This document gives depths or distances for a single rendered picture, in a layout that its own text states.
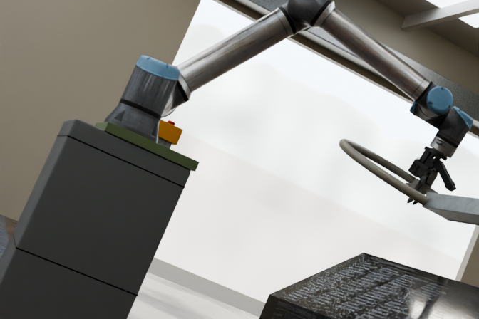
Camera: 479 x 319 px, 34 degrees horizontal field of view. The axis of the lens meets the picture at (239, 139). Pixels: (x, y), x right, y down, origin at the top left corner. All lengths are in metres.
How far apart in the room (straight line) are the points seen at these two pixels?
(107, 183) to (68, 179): 0.12
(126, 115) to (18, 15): 6.09
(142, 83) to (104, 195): 0.40
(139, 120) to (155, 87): 0.12
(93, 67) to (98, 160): 6.20
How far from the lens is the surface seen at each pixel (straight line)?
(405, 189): 2.47
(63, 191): 2.44
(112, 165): 2.45
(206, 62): 2.81
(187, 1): 8.90
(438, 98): 2.73
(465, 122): 2.89
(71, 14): 8.66
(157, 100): 2.61
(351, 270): 2.44
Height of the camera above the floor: 0.70
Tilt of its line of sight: 7 degrees up
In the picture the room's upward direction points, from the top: 23 degrees clockwise
